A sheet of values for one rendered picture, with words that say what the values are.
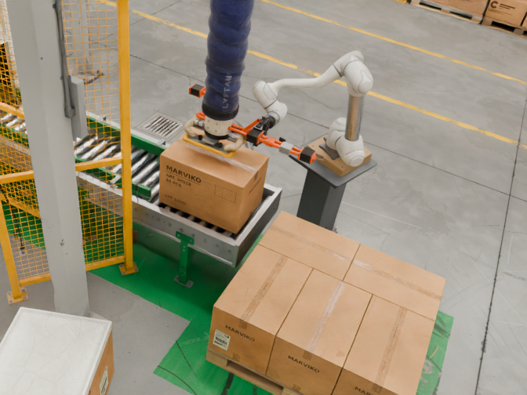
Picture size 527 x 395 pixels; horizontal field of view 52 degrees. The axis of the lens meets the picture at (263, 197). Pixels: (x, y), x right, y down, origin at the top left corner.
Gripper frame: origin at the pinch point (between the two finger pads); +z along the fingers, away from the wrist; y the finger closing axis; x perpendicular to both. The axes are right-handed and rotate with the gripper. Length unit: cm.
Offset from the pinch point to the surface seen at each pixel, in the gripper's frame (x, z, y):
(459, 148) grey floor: -132, -285, 120
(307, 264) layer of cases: -55, 21, 66
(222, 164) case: 17.8, 7.2, 25.1
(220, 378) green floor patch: -33, 88, 120
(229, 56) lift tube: 20, 10, -51
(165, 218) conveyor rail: 42, 34, 63
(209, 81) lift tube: 30.2, 10.5, -31.5
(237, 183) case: 0.8, 19.8, 25.1
